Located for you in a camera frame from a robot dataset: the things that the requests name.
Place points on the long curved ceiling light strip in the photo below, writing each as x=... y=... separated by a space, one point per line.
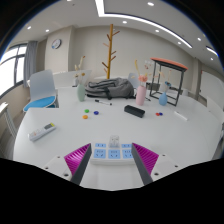
x=101 y=8

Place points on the small orange disc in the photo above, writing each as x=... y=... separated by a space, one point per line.
x=85 y=117

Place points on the round wall clock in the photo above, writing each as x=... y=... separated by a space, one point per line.
x=56 y=43

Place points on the white chair blue seat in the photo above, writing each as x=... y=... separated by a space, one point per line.
x=40 y=87

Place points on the black rectangular case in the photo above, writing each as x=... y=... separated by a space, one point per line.
x=134 y=111

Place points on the white rectangular bar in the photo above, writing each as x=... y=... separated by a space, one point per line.
x=180 y=115

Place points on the white remote control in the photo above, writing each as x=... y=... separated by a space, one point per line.
x=41 y=132

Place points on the small blue disc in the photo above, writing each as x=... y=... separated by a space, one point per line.
x=96 y=112
x=160 y=114

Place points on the round ceiling spotlights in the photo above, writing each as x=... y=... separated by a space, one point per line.
x=150 y=4

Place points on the window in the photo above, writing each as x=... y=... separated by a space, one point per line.
x=8 y=71

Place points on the blue vase with stems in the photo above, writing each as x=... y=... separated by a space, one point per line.
x=163 y=99

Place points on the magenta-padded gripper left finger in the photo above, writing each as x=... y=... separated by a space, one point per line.
x=77 y=159

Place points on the grey backpack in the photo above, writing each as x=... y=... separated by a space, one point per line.
x=111 y=88

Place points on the grey curtain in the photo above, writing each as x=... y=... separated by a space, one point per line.
x=30 y=61

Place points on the small white desk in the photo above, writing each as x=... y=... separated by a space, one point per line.
x=5 y=111

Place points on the small green disc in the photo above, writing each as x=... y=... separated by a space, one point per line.
x=86 y=110

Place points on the pink vase with flowers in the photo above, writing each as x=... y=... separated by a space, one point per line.
x=141 y=96

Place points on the white wall board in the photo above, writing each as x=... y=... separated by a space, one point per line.
x=212 y=89

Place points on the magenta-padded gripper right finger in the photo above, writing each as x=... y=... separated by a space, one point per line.
x=146 y=159

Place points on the black marker pen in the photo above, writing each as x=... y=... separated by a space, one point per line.
x=102 y=102

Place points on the green vase with dried stems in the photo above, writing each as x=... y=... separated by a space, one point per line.
x=81 y=93

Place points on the wooden coat rack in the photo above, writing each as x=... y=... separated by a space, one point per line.
x=110 y=50

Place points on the small white charger block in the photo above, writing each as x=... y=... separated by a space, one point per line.
x=114 y=141

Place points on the black-framed side table orange top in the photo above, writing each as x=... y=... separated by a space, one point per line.
x=168 y=62

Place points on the short ceiling light strip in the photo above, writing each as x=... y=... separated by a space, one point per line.
x=211 y=51

